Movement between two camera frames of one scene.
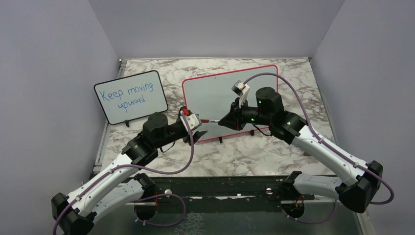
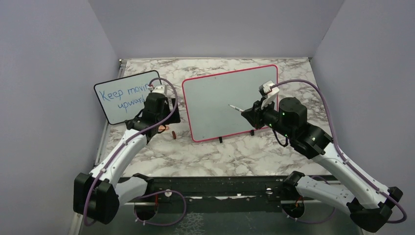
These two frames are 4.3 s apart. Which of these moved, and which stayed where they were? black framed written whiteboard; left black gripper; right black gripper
Moved: left black gripper; right black gripper
Stayed: black framed written whiteboard
